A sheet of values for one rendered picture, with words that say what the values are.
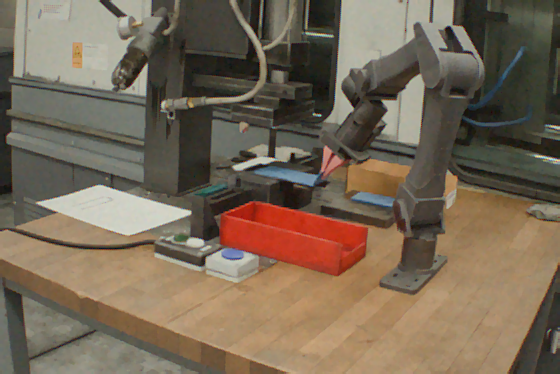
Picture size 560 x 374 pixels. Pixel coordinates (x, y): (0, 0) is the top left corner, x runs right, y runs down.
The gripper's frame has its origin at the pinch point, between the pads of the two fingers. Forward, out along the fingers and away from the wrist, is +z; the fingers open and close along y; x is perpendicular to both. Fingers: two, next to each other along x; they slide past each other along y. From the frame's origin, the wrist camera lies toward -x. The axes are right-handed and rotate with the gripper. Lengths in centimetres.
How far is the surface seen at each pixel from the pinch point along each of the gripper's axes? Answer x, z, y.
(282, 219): 12.6, 7.3, -1.8
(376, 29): -64, -18, 29
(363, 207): -11.0, 4.3, -8.9
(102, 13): -73, 44, 129
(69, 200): 24, 36, 38
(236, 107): 8.9, -2.2, 20.9
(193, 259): 37.4, 11.2, 0.1
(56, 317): -57, 159, 72
